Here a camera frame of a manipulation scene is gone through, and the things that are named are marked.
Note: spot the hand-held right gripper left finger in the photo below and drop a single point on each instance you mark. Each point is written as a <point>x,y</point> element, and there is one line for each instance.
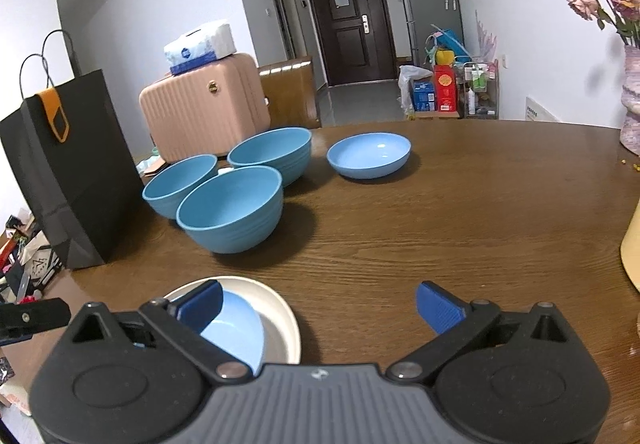
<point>202,301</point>

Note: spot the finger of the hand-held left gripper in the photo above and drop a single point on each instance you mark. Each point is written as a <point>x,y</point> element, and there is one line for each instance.
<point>30,315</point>

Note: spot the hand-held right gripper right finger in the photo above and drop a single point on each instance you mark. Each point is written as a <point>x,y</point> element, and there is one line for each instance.
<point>440,306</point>

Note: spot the blue shallow plate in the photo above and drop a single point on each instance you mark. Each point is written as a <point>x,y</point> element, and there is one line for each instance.
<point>369,155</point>
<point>235,324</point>

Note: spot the cream plate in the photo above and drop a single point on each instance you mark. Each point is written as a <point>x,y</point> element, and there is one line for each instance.
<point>280,319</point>

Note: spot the blue bowl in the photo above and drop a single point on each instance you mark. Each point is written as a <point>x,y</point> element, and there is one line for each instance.
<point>270,149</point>
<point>172,184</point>
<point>230,219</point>

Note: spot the beige folding wagon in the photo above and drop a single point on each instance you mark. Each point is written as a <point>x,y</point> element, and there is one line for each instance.
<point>37,264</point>

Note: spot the black paper bag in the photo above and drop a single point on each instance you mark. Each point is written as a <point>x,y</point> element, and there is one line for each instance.
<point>65,184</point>

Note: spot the pink ribbed suitcase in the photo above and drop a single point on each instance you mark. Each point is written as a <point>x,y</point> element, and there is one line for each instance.
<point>200,109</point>

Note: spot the cream thermos bottle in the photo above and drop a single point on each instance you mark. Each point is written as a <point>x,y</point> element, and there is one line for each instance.
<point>632,254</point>

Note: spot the blue box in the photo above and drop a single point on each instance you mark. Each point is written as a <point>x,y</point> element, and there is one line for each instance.
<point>422,96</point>

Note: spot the red box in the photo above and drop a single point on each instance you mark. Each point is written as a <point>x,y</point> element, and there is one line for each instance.
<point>445,89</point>

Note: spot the white plastic bag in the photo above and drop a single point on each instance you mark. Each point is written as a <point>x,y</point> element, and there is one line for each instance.
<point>412,74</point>

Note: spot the yellow container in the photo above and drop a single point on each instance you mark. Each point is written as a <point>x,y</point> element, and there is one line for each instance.
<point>444,57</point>

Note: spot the white blue tissue pack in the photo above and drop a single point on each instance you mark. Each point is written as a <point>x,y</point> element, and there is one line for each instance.
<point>200,46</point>

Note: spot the blue bag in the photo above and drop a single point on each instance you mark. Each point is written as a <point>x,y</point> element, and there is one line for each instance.
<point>452,41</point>

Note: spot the pink white ceramic vase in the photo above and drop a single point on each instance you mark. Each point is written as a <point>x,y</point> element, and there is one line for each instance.
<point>631,114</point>

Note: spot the dark entrance door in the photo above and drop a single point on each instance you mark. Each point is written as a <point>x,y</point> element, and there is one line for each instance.
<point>350,44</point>

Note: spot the white wall sign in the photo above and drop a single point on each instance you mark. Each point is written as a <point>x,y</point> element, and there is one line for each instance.
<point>540,110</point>

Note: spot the purple wing wall decoration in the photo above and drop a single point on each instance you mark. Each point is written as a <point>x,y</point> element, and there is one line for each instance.
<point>485,41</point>

